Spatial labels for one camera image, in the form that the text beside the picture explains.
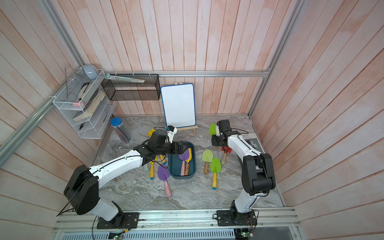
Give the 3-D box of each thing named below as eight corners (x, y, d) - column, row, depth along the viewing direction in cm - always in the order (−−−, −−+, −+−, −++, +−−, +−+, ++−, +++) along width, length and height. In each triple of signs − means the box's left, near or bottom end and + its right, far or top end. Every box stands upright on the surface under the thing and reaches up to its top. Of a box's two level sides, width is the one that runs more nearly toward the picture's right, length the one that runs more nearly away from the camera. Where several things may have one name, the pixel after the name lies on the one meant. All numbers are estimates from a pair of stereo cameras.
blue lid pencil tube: (119, 143, 106) (108, 126, 91) (122, 134, 111) (112, 117, 96) (129, 143, 106) (119, 126, 91) (132, 134, 111) (123, 117, 96)
